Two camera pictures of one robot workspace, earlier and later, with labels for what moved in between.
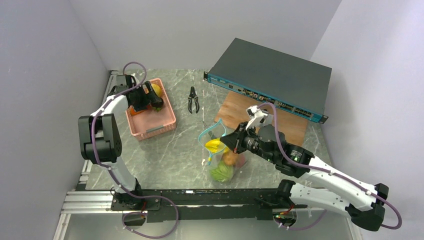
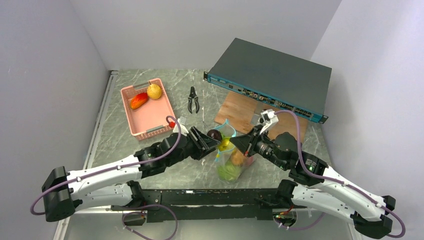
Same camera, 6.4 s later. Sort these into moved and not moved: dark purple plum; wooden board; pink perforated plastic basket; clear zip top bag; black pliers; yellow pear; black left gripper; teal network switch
Moved: clear zip top bag; black left gripper; dark purple plum
Not moved: teal network switch; yellow pear; black pliers; pink perforated plastic basket; wooden board
